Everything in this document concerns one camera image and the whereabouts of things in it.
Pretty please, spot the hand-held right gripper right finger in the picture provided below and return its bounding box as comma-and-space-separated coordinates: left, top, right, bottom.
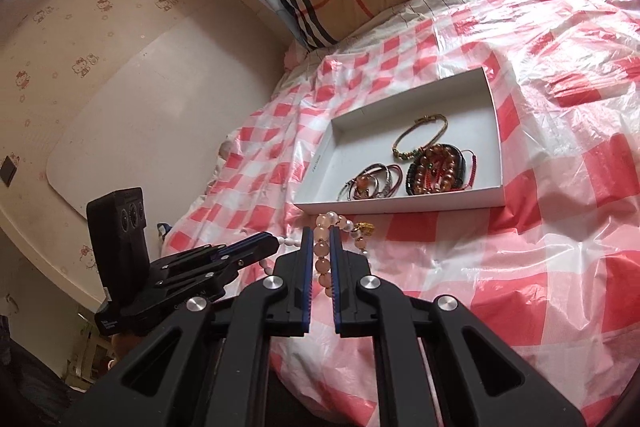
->
330, 226, 587, 427

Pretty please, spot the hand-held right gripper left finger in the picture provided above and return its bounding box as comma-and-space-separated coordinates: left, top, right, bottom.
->
57, 226, 315, 427

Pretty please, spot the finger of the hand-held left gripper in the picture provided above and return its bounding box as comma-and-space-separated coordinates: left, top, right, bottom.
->
149, 231, 282, 282
154, 262, 242, 292

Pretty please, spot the pink bead bracelet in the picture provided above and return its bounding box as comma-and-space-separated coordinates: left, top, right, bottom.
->
312, 211, 351, 304

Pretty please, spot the white bead bracelet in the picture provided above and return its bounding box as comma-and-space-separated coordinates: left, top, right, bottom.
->
259, 233, 302, 274

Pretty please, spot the pearl bracelet with gold charm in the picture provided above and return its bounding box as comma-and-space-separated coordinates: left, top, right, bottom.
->
339, 218, 376, 256

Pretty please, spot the thin silver bangle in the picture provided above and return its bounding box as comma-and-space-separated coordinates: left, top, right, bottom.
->
338, 163, 387, 202

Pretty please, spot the small orange bead bracelet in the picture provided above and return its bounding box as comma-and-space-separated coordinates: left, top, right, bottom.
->
349, 174, 377, 200

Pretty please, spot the engraved silver bangle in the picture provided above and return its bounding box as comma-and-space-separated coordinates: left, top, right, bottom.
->
369, 164, 399, 198

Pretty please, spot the black braided bracelet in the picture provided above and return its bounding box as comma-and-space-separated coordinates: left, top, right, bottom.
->
405, 144, 467, 198

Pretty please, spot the amber bead bracelet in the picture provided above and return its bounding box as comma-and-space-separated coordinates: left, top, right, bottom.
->
412, 145, 464, 196

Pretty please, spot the red tassel cord bracelet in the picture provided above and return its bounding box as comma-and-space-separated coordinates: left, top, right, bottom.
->
427, 148, 479, 194

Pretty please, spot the green brown cord bracelet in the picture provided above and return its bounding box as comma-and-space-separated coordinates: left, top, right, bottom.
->
391, 114, 449, 160

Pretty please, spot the white cardboard box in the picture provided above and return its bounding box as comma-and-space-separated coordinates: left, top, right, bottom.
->
292, 67, 505, 216

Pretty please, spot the person's left hand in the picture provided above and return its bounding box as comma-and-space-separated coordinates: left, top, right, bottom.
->
109, 334, 137, 370

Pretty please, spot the red checked plastic sheet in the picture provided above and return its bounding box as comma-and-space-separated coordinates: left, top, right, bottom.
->
164, 0, 640, 427

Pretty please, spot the dark wall switch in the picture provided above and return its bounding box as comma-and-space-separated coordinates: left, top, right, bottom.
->
0, 154, 21, 188

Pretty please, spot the white wall board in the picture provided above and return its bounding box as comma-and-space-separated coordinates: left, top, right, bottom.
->
46, 11, 297, 222

